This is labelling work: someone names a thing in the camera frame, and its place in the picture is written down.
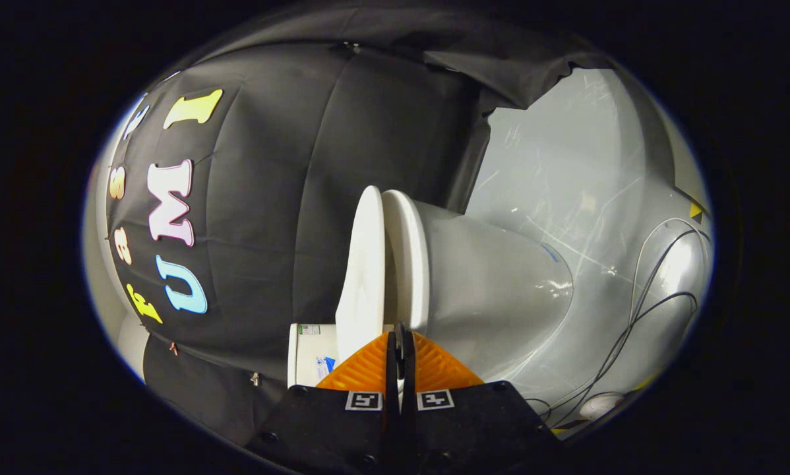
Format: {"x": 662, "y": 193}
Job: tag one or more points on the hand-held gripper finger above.
{"x": 408, "y": 369}
{"x": 393, "y": 369}

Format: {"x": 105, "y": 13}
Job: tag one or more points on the white toilet lid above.
{"x": 363, "y": 277}

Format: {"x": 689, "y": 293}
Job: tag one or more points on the white ceramic toilet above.
{"x": 487, "y": 284}

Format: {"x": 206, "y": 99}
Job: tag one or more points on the black backdrop cloth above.
{"x": 270, "y": 198}

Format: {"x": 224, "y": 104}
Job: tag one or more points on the yellow floor tape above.
{"x": 696, "y": 212}

